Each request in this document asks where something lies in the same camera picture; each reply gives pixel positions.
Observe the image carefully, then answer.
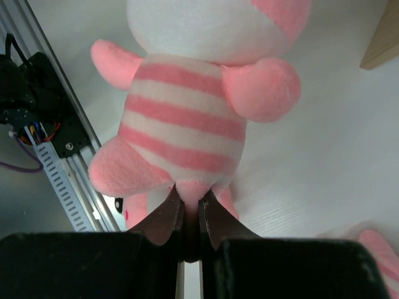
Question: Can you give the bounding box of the slotted white cable duct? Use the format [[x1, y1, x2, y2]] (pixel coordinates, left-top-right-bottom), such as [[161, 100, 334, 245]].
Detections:
[[24, 126, 95, 232]]

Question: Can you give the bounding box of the wooden two-tier shelf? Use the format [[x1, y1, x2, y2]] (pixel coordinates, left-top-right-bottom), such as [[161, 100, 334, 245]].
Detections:
[[360, 0, 398, 70]]

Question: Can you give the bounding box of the pink striped plush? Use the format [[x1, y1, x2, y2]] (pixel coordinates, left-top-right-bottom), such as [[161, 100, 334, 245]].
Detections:
[[358, 230, 398, 298], [89, 1, 312, 201], [114, 187, 239, 229]]

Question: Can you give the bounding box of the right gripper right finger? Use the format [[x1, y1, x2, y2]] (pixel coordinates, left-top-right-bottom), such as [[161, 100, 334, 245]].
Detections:
[[198, 189, 261, 251]]

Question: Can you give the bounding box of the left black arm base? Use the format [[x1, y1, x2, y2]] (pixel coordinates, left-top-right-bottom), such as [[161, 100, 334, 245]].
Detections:
[[1, 34, 90, 158]]

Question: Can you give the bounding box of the aluminium mounting rail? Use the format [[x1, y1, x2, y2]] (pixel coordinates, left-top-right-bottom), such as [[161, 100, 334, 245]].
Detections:
[[1, 1, 124, 234]]

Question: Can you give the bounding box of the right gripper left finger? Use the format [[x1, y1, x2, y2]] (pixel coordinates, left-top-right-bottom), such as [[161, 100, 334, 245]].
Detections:
[[127, 186, 184, 246]]

